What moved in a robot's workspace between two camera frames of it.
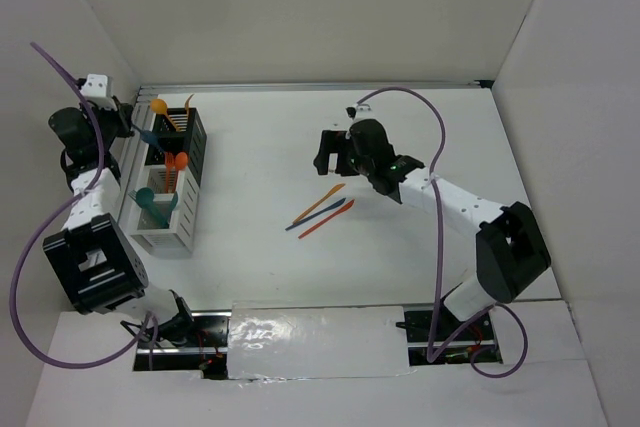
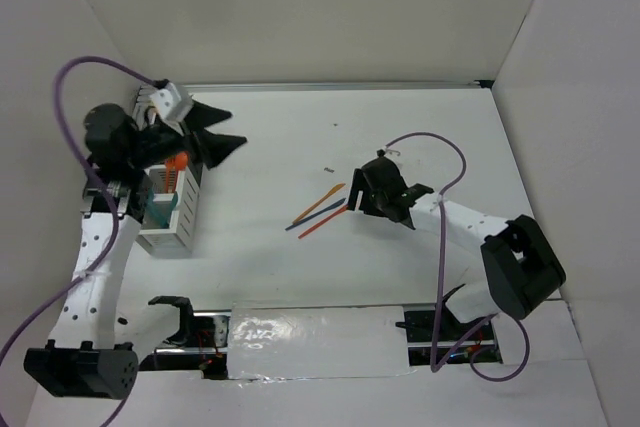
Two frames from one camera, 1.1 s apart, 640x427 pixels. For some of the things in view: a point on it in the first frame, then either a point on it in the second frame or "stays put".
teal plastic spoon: (145, 197) stays put
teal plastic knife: (173, 203) stays put
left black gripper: (122, 114) → (216, 147)
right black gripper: (334, 141) → (360, 183)
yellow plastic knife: (329, 193) stays put
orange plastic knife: (346, 208) stays put
